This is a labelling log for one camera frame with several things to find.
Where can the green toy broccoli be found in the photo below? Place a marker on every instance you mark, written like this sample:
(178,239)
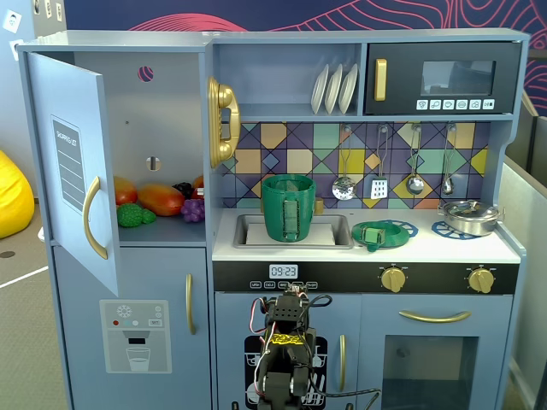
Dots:
(129,214)

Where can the steel cooking pot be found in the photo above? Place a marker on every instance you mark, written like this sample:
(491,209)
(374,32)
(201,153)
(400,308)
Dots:
(470,225)

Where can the green printed container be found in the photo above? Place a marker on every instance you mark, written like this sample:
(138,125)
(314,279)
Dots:
(273,213)

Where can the dark toy blackberry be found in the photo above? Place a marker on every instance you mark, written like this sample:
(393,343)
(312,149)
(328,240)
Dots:
(184,188)

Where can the steel pot lid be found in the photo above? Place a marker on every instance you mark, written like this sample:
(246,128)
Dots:
(468,209)

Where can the green printed lid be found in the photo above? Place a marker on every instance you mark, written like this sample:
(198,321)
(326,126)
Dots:
(391,235)

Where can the steel skimmer spoon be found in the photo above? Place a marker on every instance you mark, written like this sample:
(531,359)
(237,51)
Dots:
(344,189)

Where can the grey partition panel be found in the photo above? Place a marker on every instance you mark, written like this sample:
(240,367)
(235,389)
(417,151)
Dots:
(523,188)

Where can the steel serving spoon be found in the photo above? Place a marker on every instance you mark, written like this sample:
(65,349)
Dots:
(447,186)

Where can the steel slotted spatula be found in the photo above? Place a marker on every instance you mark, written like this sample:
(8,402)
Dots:
(379,189)

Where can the black dishwasher sticker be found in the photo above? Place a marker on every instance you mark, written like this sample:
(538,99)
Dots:
(252,376)

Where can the blue oven door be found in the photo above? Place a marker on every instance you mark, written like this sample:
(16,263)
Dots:
(376,324)

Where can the blue toy kitchen unit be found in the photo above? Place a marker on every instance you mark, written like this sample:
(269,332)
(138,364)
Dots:
(282,38)

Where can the blue dishwasher door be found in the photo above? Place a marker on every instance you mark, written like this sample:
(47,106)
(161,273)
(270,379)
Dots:
(231,316)

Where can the small wrist camera board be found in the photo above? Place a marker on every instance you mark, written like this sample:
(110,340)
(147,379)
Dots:
(295,290)

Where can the gold faucet knob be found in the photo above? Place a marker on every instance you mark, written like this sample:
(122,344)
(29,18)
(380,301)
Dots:
(319,206)

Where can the small toy mango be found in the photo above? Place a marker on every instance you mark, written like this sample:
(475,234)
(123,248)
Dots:
(125,191)

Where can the gold stove knob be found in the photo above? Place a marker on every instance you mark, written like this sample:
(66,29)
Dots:
(393,279)
(481,281)

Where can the black toy microwave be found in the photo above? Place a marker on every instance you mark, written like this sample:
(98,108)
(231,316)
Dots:
(401,77)

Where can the large toy mango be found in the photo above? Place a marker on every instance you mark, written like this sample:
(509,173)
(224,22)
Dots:
(160,200)

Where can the white toy plate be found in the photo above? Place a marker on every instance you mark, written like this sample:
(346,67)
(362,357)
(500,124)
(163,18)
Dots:
(319,90)
(348,87)
(333,89)

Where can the grey sink basin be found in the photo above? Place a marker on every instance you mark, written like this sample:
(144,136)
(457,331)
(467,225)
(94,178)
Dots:
(342,232)

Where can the gold toy telephone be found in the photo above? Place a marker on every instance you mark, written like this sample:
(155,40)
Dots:
(222,98)

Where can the purple toy grapes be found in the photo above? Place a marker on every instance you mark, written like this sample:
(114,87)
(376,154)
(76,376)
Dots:
(193,210)

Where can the grey water dispenser sticker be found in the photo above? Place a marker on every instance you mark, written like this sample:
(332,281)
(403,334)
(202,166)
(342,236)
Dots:
(137,346)

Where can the steel ladle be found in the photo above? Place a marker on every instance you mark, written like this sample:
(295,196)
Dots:
(415,184)

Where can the white wall socket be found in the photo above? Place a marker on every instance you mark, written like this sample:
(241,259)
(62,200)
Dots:
(11,20)

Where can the grey shopping list sticker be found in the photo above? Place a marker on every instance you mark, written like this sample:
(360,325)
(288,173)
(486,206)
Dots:
(68,166)

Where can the blue freezer door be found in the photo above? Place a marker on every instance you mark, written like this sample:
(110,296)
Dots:
(141,273)

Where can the yellow beanbag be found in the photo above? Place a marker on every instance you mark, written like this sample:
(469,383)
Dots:
(13,200)

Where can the blue fridge door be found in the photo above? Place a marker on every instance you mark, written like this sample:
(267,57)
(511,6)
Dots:
(64,94)

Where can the orange toy fruit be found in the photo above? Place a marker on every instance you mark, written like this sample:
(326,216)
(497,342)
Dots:
(198,182)

